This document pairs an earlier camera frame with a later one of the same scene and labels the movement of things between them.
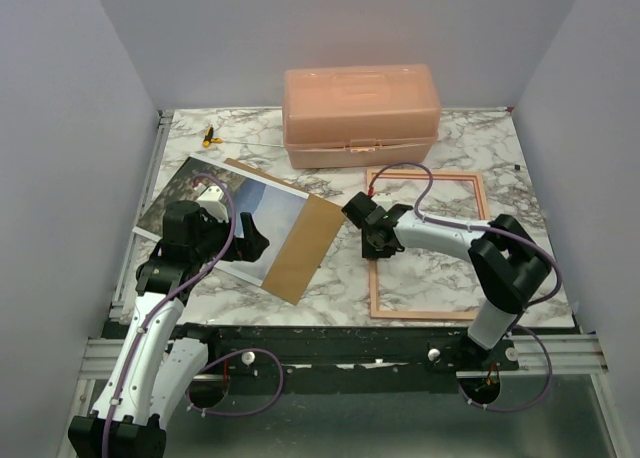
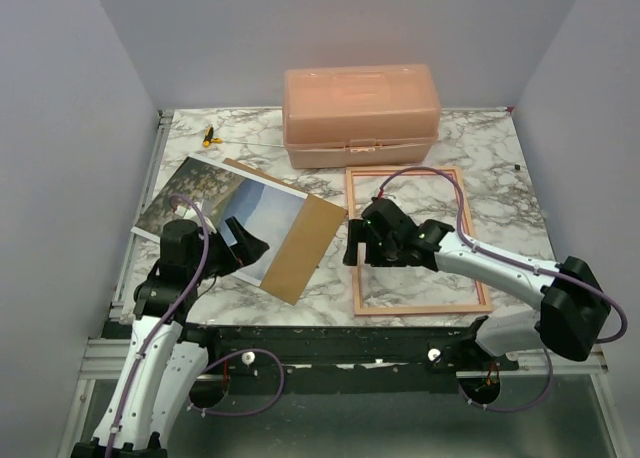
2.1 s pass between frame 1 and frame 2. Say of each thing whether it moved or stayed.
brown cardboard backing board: stayed
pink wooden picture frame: moved
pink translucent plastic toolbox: stayed
